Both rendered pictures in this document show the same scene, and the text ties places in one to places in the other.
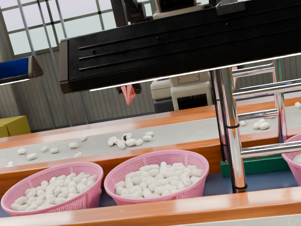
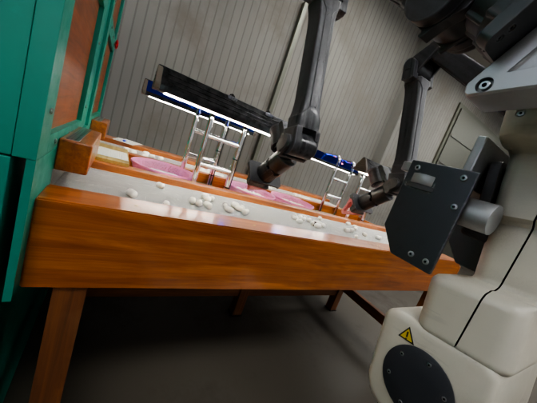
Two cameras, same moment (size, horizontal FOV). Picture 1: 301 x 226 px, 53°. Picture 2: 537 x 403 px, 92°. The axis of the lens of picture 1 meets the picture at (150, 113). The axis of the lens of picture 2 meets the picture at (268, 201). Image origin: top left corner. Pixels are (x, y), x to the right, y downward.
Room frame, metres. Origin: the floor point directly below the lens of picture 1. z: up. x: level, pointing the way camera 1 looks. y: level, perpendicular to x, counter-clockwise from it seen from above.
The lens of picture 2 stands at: (1.76, -0.82, 0.97)
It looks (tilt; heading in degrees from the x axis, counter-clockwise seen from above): 10 degrees down; 137
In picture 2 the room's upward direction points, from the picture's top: 20 degrees clockwise
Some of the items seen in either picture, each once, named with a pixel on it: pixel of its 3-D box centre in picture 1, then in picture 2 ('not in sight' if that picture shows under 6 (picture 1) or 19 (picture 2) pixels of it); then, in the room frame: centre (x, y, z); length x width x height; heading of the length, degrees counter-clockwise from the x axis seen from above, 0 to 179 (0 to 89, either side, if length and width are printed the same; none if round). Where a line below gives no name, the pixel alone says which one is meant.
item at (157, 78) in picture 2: not in sight; (246, 114); (0.93, -0.30, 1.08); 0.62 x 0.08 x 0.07; 80
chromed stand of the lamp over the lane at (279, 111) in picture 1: (243, 89); (225, 158); (0.85, -0.28, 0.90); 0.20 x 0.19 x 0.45; 80
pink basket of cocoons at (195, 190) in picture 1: (159, 187); (248, 197); (0.70, 0.02, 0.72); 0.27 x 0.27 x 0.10
